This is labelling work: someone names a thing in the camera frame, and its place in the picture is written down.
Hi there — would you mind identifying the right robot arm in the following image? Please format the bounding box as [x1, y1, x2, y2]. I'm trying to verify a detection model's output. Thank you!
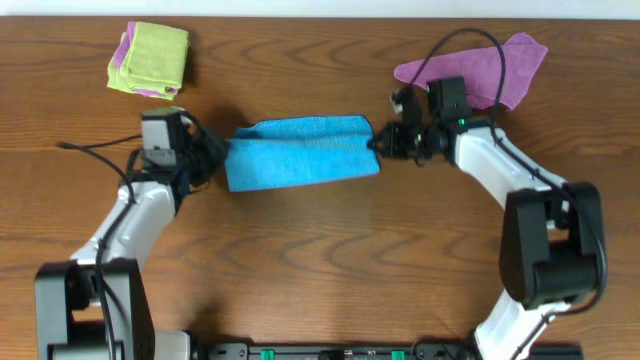
[367, 77, 607, 359]

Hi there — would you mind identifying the folded green cloth top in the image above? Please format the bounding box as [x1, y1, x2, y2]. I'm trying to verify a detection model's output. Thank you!
[119, 22, 189, 98]

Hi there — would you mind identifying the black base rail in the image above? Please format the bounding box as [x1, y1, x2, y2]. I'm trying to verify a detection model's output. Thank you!
[191, 343, 477, 360]

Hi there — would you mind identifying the purple microfiber cloth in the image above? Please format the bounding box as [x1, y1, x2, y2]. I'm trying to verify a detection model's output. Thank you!
[394, 33, 548, 111]

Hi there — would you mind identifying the blue microfiber cloth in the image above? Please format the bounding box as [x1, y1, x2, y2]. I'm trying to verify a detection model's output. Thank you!
[225, 115, 380, 192]

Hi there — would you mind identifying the folded purple cloth in stack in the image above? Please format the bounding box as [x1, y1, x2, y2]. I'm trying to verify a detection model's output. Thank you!
[110, 21, 179, 98]

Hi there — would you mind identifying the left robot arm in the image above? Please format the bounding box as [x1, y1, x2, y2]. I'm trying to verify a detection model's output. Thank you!
[34, 107, 228, 359]

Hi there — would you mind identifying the folded green cloth bottom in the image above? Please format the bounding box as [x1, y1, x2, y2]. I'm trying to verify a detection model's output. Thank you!
[106, 31, 178, 102]

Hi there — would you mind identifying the folded green cloth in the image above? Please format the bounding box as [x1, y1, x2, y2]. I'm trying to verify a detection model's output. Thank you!
[106, 31, 178, 102]
[119, 22, 189, 98]

